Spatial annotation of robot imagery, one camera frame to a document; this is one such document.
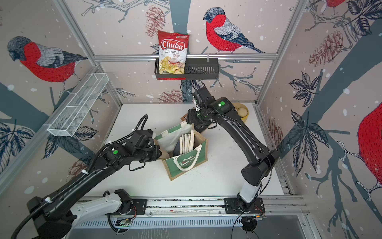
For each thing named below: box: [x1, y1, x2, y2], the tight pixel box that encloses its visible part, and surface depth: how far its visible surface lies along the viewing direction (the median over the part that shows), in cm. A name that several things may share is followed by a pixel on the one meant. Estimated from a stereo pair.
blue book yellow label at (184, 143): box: [182, 133, 189, 154], surface depth 79 cm
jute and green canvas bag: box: [154, 120, 208, 181], surface depth 79 cm
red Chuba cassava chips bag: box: [157, 30, 191, 81], surface depth 87 cm
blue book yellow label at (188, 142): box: [186, 133, 192, 153], surface depth 80 cm
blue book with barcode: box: [179, 134, 184, 155], surface depth 79 cm
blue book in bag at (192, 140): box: [190, 129, 195, 151], surface depth 78 cm
